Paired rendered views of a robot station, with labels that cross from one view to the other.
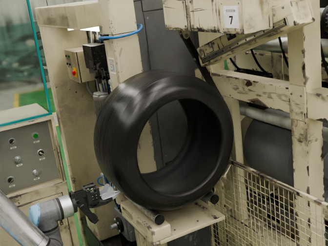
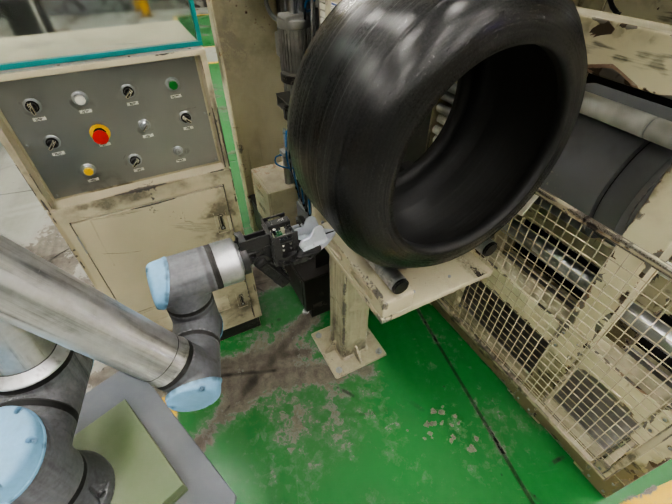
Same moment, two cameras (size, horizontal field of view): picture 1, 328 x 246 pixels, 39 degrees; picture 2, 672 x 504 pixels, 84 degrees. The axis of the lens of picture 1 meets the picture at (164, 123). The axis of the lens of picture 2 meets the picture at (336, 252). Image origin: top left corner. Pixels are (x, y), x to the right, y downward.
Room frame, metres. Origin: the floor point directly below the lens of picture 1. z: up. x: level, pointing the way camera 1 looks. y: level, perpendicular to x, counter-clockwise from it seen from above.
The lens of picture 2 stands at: (1.15, 0.24, 1.55)
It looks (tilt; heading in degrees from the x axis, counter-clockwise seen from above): 43 degrees down; 358
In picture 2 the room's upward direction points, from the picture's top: straight up
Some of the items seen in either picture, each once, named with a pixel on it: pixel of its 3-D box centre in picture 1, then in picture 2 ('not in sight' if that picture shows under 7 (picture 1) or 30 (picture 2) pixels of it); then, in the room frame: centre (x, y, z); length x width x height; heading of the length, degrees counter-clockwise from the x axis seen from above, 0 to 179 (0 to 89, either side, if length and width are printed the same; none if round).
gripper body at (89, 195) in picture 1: (85, 198); (267, 245); (1.72, 0.36, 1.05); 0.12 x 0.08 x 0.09; 116
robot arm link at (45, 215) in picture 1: (45, 214); (183, 277); (1.65, 0.51, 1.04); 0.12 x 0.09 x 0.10; 116
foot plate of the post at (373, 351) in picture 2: not in sight; (348, 342); (2.17, 0.15, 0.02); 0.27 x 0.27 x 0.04; 26
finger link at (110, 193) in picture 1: (111, 192); (318, 235); (1.75, 0.26, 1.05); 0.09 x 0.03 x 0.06; 116
